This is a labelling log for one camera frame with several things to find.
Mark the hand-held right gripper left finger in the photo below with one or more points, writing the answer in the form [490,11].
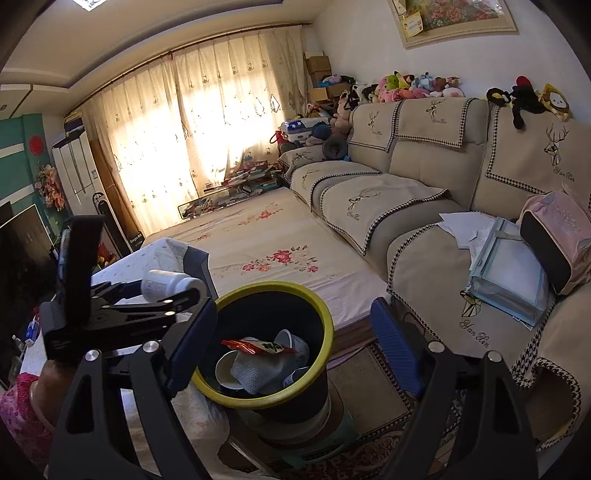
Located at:
[194,341]

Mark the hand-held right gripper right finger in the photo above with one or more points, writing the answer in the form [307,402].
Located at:
[392,341]

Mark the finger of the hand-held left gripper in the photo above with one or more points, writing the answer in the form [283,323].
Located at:
[171,307]
[120,288]

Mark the white plastic bottle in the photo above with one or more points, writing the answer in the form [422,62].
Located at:
[161,284]

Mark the red snack packet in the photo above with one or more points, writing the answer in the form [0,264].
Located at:
[258,346]

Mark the grey wet wipe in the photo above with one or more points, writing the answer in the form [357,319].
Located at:
[254,374]

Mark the yellow-rimmed dark blue bin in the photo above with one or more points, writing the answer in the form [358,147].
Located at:
[258,314]

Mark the white bowl with blue label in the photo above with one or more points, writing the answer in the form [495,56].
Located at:
[295,346]

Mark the white cup with blue print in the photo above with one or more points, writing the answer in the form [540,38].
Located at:
[295,377]

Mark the person's left forearm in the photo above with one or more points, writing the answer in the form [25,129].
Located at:
[18,406]

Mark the dark grey table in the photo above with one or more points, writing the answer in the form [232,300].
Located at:
[196,263]

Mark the pastel spotted white tablecloth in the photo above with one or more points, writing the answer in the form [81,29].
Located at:
[159,251]

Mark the black television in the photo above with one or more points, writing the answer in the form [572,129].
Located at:
[23,258]

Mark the black floor appliance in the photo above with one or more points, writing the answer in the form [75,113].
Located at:
[104,207]

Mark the artificial flower decoration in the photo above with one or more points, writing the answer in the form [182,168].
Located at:
[50,187]

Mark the white cabinet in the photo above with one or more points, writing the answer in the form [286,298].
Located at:
[78,175]

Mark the floral bed sheet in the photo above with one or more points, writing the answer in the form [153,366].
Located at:
[277,240]

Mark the clear plastic folder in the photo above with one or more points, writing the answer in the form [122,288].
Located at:
[503,272]

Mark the pale green plastic stool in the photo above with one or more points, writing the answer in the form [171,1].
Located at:
[300,438]

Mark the white papers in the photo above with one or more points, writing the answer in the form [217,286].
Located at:
[461,226]

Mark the set of beige sofa covers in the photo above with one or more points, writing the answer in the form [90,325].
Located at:
[369,207]

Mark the black box on cabinet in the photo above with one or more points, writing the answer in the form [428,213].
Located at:
[76,125]

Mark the pile of books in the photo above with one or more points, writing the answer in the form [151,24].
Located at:
[249,180]

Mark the beige sofa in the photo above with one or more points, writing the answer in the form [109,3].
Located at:
[415,152]

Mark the cream curtain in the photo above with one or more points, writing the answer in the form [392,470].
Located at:
[207,115]

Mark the pink backpack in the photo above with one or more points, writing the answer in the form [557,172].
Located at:
[558,230]

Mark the dark grey neck pillow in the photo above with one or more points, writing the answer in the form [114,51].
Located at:
[334,148]

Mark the blue and white suitcase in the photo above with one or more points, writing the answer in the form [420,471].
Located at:
[298,129]

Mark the navy blue cushion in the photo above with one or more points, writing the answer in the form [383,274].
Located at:
[321,131]

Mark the row of plush toys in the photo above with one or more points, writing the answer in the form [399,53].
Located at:
[397,87]

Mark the ceiling light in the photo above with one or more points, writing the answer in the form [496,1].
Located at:
[90,3]

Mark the black and yellow plush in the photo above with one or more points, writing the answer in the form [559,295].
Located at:
[496,94]

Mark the black plush with red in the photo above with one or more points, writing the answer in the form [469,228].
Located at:
[521,99]

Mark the stack of cardboard boxes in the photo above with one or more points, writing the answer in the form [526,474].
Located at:
[318,69]

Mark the yellow lion cushion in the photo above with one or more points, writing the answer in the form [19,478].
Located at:
[556,99]

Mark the framed floral picture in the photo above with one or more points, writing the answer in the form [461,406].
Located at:
[452,18]

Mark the red round wall ornament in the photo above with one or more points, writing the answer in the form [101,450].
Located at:
[36,144]

